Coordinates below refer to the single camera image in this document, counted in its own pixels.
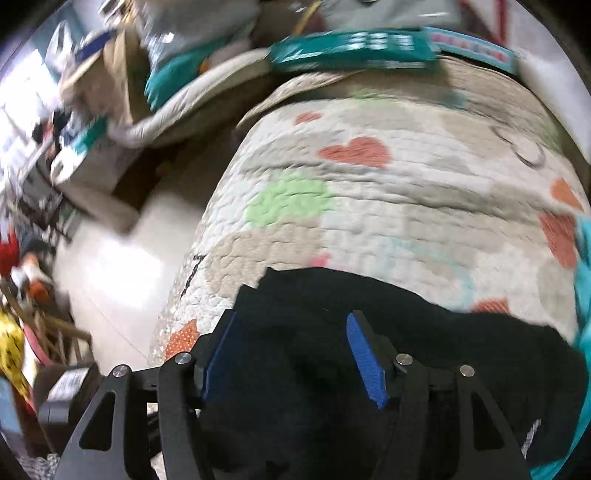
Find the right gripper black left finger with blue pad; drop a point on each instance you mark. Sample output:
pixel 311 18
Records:
pixel 136 415

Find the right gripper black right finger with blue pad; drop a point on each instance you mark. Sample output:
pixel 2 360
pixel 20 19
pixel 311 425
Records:
pixel 442 424

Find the black pants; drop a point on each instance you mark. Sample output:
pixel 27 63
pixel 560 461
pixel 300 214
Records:
pixel 330 375

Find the teal fleece blanket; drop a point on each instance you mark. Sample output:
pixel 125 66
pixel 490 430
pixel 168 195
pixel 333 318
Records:
pixel 576 465

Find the quilted heart pattern bedspread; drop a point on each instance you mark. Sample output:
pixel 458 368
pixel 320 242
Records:
pixel 459 185

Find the brown cardboard box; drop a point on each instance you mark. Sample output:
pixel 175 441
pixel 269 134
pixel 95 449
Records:
pixel 111 82

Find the cream quilted cushion pad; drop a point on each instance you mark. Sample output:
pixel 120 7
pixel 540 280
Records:
pixel 229 74

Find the teal folded cloth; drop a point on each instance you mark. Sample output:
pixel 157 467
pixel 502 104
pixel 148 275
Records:
pixel 181 70

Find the white paper shopping bag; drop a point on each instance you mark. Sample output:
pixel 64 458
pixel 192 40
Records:
pixel 543 65

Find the light blue shapes toy box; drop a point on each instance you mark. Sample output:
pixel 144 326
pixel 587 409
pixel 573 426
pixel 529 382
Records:
pixel 473 48

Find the teal deli paper pack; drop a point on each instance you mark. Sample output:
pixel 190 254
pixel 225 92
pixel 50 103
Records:
pixel 360 50

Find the clear plastic bag of clothes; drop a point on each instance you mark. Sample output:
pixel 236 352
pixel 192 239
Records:
pixel 169 28

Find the grey laptop bag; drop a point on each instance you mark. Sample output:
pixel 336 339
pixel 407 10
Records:
pixel 354 15

